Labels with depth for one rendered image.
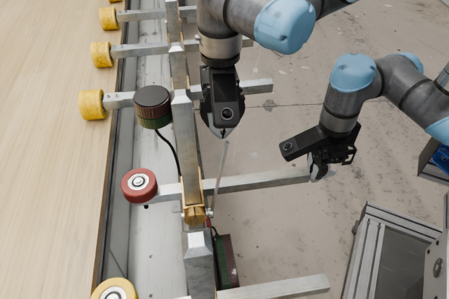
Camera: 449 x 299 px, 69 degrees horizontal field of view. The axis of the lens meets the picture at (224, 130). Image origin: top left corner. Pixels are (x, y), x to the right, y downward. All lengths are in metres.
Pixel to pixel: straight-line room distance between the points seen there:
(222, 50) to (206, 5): 0.08
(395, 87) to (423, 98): 0.06
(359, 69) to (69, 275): 0.65
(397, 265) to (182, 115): 1.21
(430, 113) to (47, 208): 0.77
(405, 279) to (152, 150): 1.09
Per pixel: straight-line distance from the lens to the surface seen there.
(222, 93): 0.57
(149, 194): 0.77
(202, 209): 0.77
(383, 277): 1.53
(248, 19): 0.47
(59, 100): 1.08
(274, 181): 0.83
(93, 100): 0.91
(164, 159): 1.19
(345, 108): 0.68
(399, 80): 0.70
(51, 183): 0.86
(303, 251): 1.71
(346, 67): 0.64
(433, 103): 0.66
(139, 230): 1.05
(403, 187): 2.11
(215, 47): 0.55
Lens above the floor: 1.52
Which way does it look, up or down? 45 degrees down
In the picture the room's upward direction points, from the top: straight up
